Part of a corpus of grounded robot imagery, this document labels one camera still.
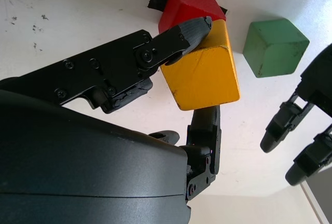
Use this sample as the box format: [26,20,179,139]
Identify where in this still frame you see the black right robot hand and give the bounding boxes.
[0,16,222,224]

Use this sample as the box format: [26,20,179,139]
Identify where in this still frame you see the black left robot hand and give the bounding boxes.
[260,43,332,186]

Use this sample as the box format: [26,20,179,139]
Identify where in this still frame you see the green wooden block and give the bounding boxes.
[242,18,310,79]

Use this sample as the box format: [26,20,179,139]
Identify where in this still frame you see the yellow wooden block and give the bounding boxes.
[160,19,241,111]

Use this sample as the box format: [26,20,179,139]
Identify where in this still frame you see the red wooden block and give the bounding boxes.
[158,0,227,34]

